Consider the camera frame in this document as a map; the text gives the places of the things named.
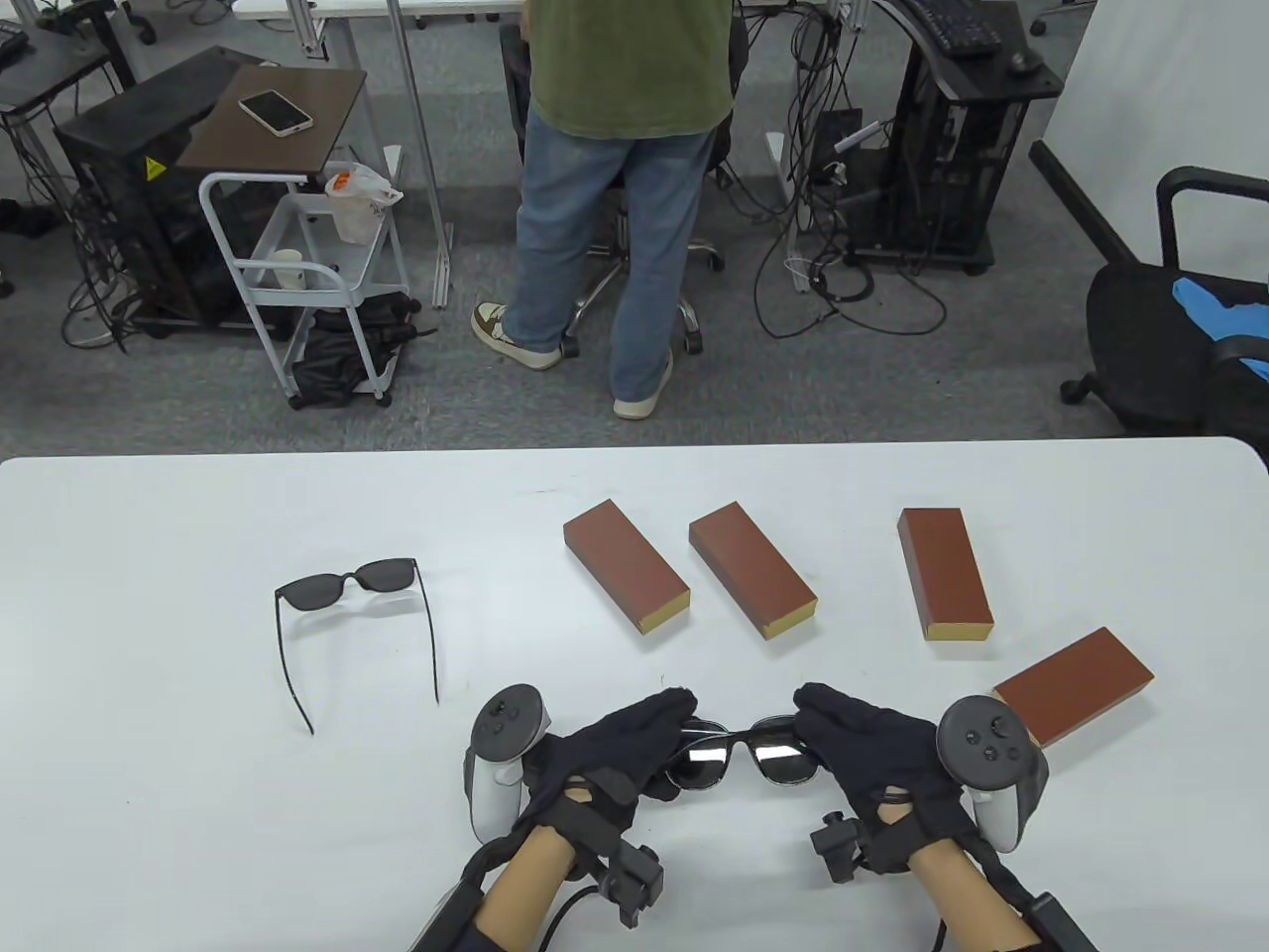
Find white desk foot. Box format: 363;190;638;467
765;132;812;295

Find black wrist battery pack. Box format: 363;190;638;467
411;878;487;952
1021;892;1096;952

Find black mesh office chair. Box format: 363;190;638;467
499;20;751;356

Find black fabric office chair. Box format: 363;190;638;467
1059;167;1269;439

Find blue cloth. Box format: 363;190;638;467
1173;278;1269;383

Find black computer case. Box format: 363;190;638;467
55;47;274;333

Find grey VR controller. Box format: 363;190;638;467
937;696;1050;854
464;684;553;844

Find white smartphone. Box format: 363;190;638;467
238;88;315;137

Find brown storage box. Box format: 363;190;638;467
689;501;820;642
897;508;995;643
994;627;1156;749
563;499;692;636

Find person's right hand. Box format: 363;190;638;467
792;681;980;876

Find black keyboard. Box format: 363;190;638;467
904;0;1004;57

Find person's left hand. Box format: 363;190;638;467
514;685;700;846

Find black computer stand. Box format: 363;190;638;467
851;0;1067;277

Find person's right forearm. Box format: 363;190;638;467
907;843;1042;952

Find black floor box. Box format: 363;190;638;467
811;107;865;189

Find black bag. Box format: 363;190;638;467
290;291;437;408

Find person's left forearm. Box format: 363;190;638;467
476;828;576;952

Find black floor cables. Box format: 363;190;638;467
751;174;950;340

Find black desk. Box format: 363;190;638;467
0;20;118;110

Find white rolling cart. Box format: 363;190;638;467
198;171;412;412

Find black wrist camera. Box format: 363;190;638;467
810;811;873;886
595;841;665;928

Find black sunglasses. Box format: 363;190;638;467
644;716;824;792
275;557;440;735

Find white plastic bag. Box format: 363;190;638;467
324;162;405;245

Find black cable bundle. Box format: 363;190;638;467
59;178;150;355

